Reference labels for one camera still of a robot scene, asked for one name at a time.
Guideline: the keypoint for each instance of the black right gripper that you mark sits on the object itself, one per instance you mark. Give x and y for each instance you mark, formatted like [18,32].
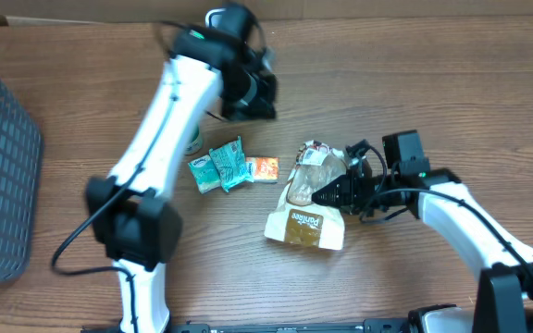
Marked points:
[348,184]

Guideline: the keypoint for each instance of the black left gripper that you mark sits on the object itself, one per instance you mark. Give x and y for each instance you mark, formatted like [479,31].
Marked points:
[266,109]

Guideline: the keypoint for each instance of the Panitee bread bag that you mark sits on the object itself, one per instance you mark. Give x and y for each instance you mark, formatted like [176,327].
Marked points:
[297,218]

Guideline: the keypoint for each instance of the green lid jar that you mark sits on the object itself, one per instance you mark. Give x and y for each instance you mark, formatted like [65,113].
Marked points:
[195,144]

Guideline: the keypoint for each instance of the orange snack packet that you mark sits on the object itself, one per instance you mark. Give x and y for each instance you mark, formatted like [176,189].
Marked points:
[263,169]

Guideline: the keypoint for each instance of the teal snack packet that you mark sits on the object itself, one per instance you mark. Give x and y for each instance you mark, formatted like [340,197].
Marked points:
[230,162]

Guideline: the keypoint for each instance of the small teal tissue pack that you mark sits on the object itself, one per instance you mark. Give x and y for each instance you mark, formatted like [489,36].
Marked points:
[205,174]

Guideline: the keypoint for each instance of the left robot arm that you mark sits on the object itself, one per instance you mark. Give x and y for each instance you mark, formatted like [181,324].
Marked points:
[129,211]

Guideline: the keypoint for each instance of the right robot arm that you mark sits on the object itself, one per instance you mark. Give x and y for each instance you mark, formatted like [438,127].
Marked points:
[502,264]

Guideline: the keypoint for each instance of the cardboard backdrop wall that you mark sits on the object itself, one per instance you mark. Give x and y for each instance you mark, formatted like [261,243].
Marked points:
[187,10]

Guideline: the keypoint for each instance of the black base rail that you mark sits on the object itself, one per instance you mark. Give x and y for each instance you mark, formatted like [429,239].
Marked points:
[285,328]

